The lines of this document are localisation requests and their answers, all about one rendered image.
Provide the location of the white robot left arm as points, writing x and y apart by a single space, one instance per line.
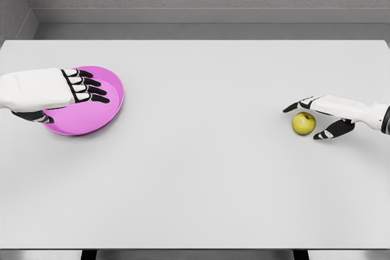
6 92

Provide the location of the pink round plate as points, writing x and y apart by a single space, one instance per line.
91 114

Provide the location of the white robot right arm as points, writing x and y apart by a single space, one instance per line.
379 117

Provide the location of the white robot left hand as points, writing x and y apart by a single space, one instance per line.
39 89

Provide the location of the yellow-green apple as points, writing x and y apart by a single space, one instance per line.
303 124

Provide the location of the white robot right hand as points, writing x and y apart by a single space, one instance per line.
332 104

